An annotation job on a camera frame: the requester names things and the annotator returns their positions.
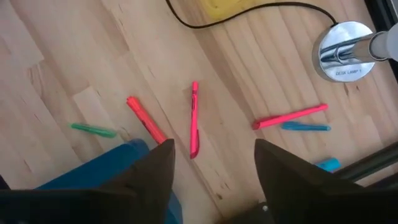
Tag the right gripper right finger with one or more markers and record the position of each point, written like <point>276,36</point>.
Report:
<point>289,186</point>

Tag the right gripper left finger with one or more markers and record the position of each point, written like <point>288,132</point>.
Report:
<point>149,180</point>

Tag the cyan Sharpie highlighter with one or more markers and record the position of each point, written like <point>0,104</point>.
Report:
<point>329,164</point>

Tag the thin blue pen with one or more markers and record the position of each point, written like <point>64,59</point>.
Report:
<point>304,127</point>

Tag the coral red highlighter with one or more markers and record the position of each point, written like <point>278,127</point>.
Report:
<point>144,118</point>

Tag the thin pink pen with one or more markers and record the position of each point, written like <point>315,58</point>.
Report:
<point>289,116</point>
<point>194,124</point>

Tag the green small toy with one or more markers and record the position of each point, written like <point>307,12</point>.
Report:
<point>93,130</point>

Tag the teal plastic tray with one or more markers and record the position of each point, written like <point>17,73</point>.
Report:
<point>102,168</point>

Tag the chrome desk lamp with bulb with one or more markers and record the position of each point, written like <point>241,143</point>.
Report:
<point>342,67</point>

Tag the yellow plastic tray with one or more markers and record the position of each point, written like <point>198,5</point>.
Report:
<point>217,7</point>

